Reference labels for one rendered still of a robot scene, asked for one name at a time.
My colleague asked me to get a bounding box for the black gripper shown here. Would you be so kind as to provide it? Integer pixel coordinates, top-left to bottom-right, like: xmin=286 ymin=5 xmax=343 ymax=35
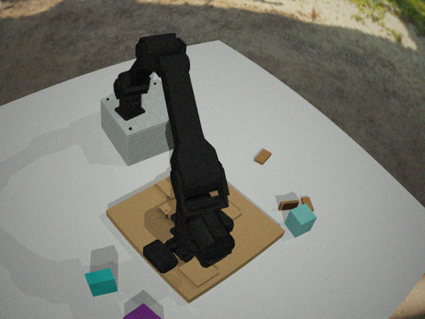
xmin=143 ymin=210 xmax=234 ymax=274

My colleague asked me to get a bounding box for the tan square puzzle board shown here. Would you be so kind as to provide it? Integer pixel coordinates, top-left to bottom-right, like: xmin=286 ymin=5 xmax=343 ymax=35
xmin=106 ymin=176 xmax=285 ymax=303

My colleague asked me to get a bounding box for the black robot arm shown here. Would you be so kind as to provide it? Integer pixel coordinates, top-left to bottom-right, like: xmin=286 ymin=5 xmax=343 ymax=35
xmin=114 ymin=33 xmax=235 ymax=268

